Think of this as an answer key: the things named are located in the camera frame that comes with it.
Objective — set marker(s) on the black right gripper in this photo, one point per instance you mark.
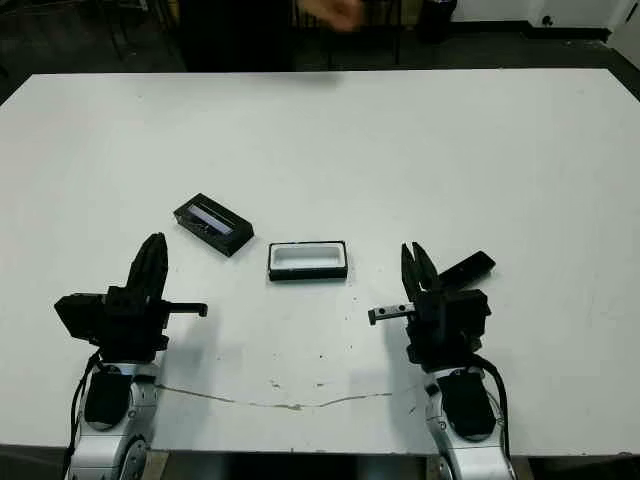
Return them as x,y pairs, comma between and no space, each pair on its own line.
430,330

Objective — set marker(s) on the small black wall knob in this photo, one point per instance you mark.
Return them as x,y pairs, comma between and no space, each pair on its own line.
548,20

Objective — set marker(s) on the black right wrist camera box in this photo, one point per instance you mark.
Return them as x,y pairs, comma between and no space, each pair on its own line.
470,307

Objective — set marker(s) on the person's bare hand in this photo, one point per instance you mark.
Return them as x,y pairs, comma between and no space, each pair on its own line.
335,12

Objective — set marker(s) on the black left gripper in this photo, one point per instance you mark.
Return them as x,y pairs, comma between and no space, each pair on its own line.
132,325

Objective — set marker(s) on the slim black camera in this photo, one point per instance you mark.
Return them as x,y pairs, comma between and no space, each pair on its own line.
467,267

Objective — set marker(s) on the person in black clothes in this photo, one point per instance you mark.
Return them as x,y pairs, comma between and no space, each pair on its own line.
240,40

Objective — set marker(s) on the black box base white insert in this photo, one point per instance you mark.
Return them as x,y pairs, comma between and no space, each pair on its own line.
306,274

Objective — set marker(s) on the black waste bin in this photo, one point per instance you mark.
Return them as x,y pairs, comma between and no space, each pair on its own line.
435,20

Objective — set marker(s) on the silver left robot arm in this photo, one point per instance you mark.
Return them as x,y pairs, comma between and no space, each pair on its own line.
107,395

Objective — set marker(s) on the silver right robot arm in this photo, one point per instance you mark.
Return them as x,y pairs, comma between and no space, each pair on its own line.
462,410

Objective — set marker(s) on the black printed box lid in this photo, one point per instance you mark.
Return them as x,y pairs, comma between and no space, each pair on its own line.
215,225

